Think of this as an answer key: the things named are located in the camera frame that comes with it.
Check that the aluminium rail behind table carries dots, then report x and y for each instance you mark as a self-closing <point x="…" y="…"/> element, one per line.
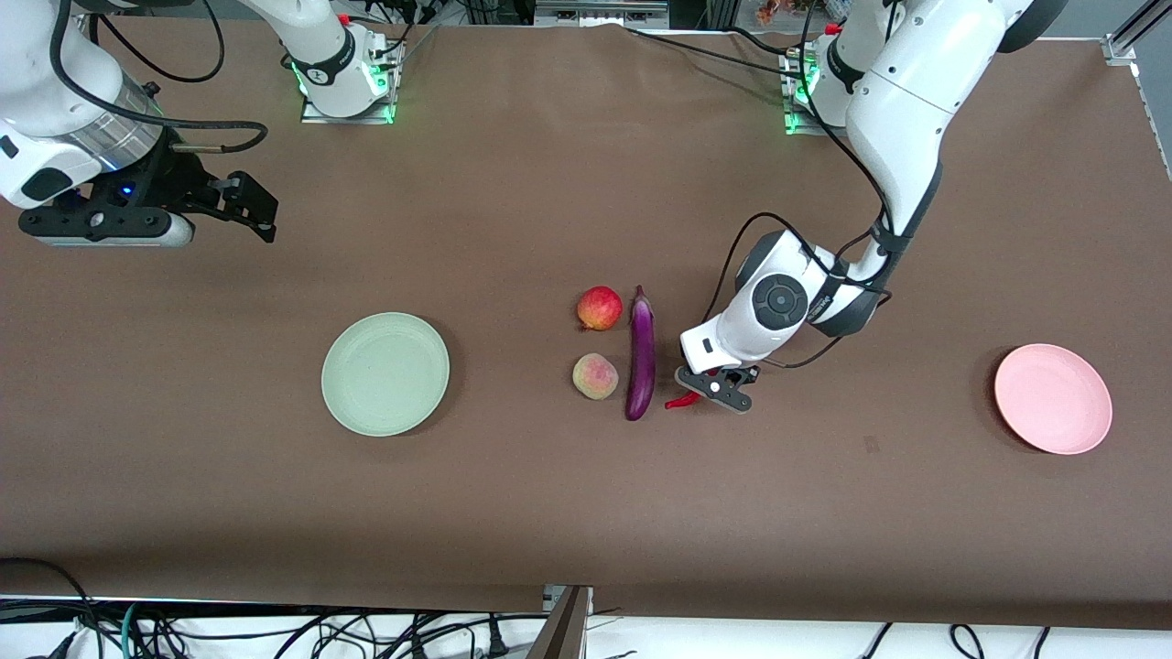
<point x="600" y="11"/>

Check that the brown table cover cloth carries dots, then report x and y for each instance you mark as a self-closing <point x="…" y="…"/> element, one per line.
<point x="549" y="503"/>

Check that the light green round plate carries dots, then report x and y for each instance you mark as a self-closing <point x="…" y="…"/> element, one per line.
<point x="385" y="375"/>

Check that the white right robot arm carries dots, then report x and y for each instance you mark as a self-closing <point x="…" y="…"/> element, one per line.
<point x="55" y="91"/>

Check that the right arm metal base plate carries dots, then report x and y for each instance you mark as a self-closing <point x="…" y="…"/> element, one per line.
<point x="348" y="117"/>

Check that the aluminium profile post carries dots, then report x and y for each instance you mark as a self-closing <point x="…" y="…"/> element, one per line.
<point x="566" y="627"/>

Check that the red chili pepper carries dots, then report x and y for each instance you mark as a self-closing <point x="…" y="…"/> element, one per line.
<point x="682" y="401"/>

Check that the pink round plate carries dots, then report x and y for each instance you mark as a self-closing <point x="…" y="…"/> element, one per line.
<point x="1053" y="398"/>

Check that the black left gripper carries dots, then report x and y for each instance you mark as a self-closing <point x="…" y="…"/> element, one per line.
<point x="750" y="378"/>

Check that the long purple eggplant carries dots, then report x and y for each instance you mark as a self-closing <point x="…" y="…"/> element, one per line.
<point x="642" y="357"/>

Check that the yellow-pink peach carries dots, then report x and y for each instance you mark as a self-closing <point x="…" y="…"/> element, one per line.
<point x="595" y="377"/>

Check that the red apple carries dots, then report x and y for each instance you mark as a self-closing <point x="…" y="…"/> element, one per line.
<point x="600" y="308"/>

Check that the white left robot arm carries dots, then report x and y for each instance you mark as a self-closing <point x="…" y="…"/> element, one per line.
<point x="906" y="101"/>

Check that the aluminium frame corner bracket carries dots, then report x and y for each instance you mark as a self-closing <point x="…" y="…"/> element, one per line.
<point x="1131" y="37"/>

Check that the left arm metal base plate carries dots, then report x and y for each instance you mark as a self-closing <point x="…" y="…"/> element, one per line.
<point x="801" y="126"/>

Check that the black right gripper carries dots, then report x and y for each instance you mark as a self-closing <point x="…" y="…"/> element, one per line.
<point x="172" y="180"/>

